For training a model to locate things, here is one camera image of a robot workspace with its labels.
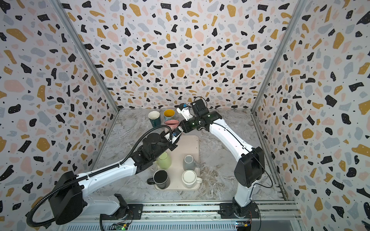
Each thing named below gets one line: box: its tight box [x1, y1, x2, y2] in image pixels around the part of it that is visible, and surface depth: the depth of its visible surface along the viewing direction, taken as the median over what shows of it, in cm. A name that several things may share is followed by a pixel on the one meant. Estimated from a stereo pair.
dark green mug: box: [147, 110, 162, 128], surface depth 105 cm
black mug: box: [146, 169, 171, 190], surface depth 78 cm
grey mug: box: [182, 154, 197, 171], surface depth 85 cm
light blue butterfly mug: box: [163, 108, 176, 122], surface depth 108 cm
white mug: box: [181, 169, 203, 190], surface depth 80 cm
